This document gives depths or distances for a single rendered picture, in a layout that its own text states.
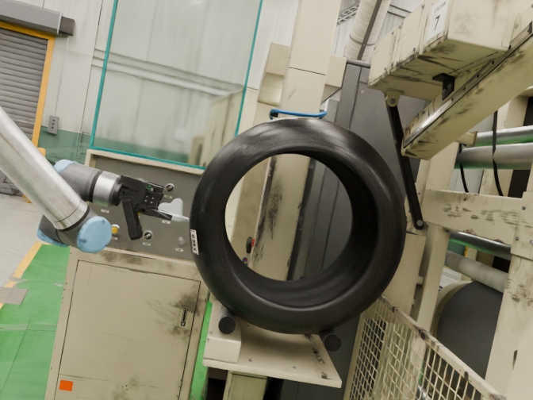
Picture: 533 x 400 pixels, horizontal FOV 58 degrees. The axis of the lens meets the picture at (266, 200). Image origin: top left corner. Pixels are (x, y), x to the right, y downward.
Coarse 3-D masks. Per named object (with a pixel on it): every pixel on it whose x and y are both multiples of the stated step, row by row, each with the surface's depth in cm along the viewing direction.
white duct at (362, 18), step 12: (372, 0) 197; (384, 0) 196; (360, 12) 203; (372, 12) 199; (384, 12) 201; (360, 24) 205; (360, 36) 207; (372, 36) 207; (348, 48) 214; (372, 48) 213
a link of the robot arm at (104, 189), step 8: (104, 176) 127; (112, 176) 128; (96, 184) 126; (104, 184) 126; (112, 184) 126; (96, 192) 126; (104, 192) 126; (112, 192) 127; (96, 200) 127; (104, 200) 127
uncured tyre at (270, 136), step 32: (256, 128) 124; (288, 128) 122; (320, 128) 122; (224, 160) 121; (256, 160) 120; (320, 160) 149; (352, 160) 121; (384, 160) 126; (224, 192) 120; (352, 192) 150; (384, 192) 123; (192, 224) 124; (224, 224) 149; (352, 224) 152; (384, 224) 123; (224, 256) 121; (352, 256) 151; (384, 256) 124; (224, 288) 122; (256, 288) 150; (288, 288) 151; (320, 288) 151; (352, 288) 124; (384, 288) 128; (256, 320) 125; (288, 320) 123; (320, 320) 124
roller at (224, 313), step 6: (222, 306) 136; (222, 312) 130; (228, 312) 129; (222, 318) 124; (228, 318) 124; (234, 318) 126; (222, 324) 124; (228, 324) 124; (234, 324) 125; (222, 330) 124; (228, 330) 124
